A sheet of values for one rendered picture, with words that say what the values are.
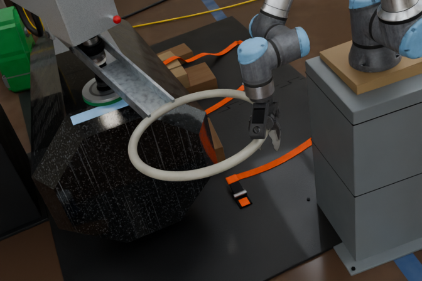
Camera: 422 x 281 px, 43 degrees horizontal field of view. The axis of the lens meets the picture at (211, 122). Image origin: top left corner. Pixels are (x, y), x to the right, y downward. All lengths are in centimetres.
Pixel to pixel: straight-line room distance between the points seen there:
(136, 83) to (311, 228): 111
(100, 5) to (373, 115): 107
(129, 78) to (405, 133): 107
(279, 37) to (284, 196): 134
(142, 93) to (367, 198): 98
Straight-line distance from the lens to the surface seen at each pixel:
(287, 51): 158
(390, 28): 181
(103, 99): 223
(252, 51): 153
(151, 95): 203
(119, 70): 215
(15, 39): 416
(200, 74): 363
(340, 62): 211
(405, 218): 246
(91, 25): 208
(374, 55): 201
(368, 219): 234
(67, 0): 201
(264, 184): 286
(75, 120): 227
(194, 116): 240
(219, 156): 298
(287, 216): 269
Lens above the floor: 203
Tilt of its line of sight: 37 degrees down
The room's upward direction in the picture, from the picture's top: 13 degrees counter-clockwise
